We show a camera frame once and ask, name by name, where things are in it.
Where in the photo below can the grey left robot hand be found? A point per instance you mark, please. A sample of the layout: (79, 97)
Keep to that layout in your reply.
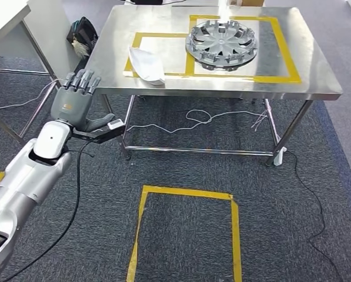
(71, 105)

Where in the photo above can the white plastic shell part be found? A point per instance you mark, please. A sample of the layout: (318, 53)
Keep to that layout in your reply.
(147, 66)

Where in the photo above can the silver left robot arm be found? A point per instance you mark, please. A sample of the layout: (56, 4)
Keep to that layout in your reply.
(25, 179)

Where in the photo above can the stainless steel workbench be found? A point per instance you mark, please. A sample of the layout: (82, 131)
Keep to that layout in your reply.
(310, 58)

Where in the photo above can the beige fur pompom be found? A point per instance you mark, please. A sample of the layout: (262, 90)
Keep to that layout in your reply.
(79, 48)

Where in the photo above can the black bag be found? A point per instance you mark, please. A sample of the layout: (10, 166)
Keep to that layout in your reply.
(82, 33)

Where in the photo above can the white desk with metal legs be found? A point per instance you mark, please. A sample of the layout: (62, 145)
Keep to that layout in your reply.
(40, 23)

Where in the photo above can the yellow floor tape square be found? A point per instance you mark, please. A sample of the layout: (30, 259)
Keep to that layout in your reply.
(189, 191)

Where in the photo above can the grey plastic hubcap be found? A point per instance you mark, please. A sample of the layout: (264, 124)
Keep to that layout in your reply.
(222, 43)

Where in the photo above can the yellow tape table marking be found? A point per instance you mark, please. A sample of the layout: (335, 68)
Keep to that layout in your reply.
(278, 50)

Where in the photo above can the white power strip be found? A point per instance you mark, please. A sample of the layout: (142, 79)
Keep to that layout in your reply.
(280, 157)

